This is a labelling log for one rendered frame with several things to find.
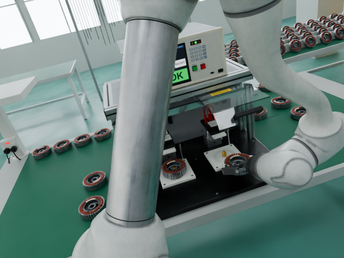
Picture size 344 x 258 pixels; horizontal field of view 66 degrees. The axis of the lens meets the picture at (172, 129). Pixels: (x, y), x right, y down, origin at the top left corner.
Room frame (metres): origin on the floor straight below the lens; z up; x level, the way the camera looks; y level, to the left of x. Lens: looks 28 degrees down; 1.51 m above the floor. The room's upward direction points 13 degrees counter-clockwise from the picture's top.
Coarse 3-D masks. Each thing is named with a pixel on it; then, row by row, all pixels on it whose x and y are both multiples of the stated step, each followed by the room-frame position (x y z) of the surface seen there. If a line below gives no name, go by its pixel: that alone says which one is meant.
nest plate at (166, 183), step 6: (186, 162) 1.01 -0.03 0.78; (162, 174) 0.96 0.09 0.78; (186, 174) 0.92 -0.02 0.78; (192, 174) 0.91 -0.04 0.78; (162, 180) 0.92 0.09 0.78; (168, 180) 0.91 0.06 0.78; (174, 180) 0.90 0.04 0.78; (180, 180) 0.89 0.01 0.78; (186, 180) 0.89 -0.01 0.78; (162, 186) 0.88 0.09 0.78; (168, 186) 0.88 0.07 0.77
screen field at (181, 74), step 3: (183, 69) 1.11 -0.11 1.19; (186, 69) 1.11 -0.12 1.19; (174, 72) 1.10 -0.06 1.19; (177, 72) 1.11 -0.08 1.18; (180, 72) 1.11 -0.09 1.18; (183, 72) 1.11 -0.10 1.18; (186, 72) 1.11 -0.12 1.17; (174, 75) 1.10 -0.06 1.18; (177, 75) 1.10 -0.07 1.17; (180, 75) 1.11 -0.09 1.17; (183, 75) 1.11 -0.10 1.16; (186, 75) 1.11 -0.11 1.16; (174, 78) 1.10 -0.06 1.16; (177, 78) 1.10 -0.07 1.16; (180, 78) 1.11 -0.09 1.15; (183, 78) 1.11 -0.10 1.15; (186, 78) 1.11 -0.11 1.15; (174, 81) 1.10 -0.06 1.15; (177, 81) 1.10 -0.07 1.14
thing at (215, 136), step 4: (200, 120) 1.17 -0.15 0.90; (204, 120) 1.16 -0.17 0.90; (208, 120) 1.15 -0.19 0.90; (212, 120) 1.10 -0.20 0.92; (204, 124) 1.12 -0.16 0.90; (208, 124) 1.07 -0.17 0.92; (212, 124) 1.06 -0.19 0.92; (216, 124) 1.05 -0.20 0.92; (208, 128) 1.07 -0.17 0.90; (212, 128) 1.03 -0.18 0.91; (216, 128) 1.04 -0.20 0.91; (208, 132) 1.07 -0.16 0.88; (212, 132) 1.03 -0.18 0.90; (216, 132) 1.04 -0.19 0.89; (224, 132) 1.04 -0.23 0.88; (212, 136) 1.03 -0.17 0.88; (216, 136) 1.02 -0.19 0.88; (220, 136) 1.02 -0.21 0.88
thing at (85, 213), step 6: (90, 198) 0.90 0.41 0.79; (96, 198) 0.90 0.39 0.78; (102, 198) 0.89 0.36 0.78; (84, 204) 0.88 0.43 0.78; (90, 204) 0.88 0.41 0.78; (102, 204) 0.85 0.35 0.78; (78, 210) 0.85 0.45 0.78; (84, 210) 0.84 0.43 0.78; (90, 210) 0.83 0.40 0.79; (96, 210) 0.82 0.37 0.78; (84, 216) 0.81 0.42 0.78; (90, 216) 0.81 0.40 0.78
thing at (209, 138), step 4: (204, 136) 1.14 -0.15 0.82; (208, 136) 1.12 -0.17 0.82; (204, 140) 1.15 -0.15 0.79; (208, 140) 1.11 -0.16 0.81; (212, 140) 1.11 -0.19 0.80; (216, 140) 1.11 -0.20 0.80; (220, 140) 1.12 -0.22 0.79; (208, 144) 1.11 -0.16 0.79; (212, 144) 1.11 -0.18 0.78; (216, 144) 1.11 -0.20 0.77
